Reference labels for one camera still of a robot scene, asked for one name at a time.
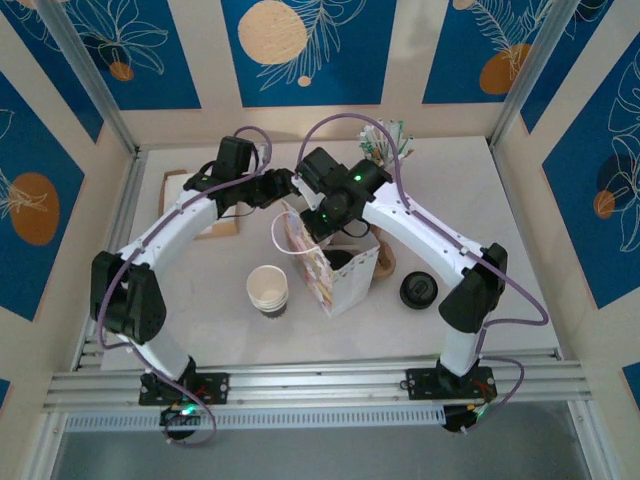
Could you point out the black plastic cup lid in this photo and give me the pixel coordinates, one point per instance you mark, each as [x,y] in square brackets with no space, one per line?
[337,257]

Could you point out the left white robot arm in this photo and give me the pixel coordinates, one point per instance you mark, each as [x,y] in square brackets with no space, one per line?
[165,230]

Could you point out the cardboard napkin box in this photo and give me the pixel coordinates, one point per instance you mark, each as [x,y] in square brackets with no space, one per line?
[220,231]

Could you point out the wrapped straws bundle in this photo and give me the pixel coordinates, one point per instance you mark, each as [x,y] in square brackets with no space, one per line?
[372,145]

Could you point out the cardboard cup carrier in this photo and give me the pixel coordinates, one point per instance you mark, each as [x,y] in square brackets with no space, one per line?
[386,260]

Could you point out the stack of paper cups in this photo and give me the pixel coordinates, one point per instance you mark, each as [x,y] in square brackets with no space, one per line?
[267,295]

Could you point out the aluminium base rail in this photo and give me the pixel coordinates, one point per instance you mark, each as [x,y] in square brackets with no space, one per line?
[320,380]

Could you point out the aluminium frame post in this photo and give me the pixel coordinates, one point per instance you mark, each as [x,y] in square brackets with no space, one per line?
[535,65]
[86,65]

